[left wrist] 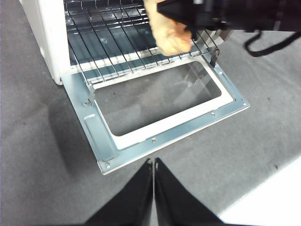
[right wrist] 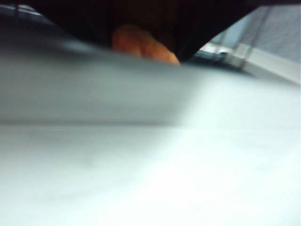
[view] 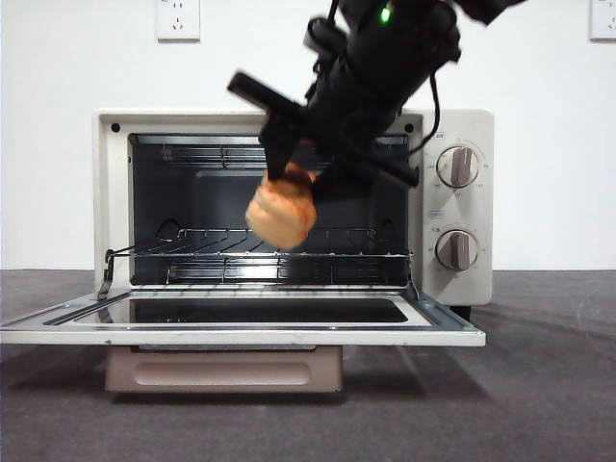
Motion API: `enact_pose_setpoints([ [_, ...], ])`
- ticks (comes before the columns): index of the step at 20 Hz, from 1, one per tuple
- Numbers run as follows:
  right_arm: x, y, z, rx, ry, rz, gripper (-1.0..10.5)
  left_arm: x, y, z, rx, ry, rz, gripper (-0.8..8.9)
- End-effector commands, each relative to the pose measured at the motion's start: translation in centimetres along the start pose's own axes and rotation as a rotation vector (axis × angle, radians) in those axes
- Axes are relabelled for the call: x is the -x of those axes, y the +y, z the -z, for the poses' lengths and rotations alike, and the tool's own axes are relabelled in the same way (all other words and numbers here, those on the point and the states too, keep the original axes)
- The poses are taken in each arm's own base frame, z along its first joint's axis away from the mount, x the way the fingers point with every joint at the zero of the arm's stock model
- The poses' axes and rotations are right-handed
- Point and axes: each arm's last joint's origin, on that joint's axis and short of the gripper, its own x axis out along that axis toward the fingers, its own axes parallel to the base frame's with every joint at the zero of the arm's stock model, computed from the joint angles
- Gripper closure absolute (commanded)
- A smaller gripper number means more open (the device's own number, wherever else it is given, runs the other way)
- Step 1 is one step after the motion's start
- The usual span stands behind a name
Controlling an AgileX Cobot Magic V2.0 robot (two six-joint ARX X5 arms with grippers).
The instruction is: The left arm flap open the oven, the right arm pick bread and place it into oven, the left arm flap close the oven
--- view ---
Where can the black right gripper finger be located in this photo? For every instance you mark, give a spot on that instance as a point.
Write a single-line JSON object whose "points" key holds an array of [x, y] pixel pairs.
{"points": [[283, 144], [346, 180]]}

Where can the golden brown bread loaf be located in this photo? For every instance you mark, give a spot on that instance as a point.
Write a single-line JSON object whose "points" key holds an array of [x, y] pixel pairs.
{"points": [[281, 216]]}

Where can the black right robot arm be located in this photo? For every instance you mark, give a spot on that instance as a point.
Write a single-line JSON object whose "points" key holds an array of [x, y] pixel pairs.
{"points": [[385, 62]]}

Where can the beige oven dial knob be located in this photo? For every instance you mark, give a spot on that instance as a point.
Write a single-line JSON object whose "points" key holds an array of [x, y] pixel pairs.
{"points": [[457, 167], [457, 250]]}

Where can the cream Toshiba toaster oven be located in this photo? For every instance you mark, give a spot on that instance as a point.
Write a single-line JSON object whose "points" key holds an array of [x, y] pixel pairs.
{"points": [[469, 130]]}

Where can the white wall socket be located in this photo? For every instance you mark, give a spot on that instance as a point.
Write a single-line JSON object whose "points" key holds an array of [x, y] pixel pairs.
{"points": [[177, 24], [604, 21]]}

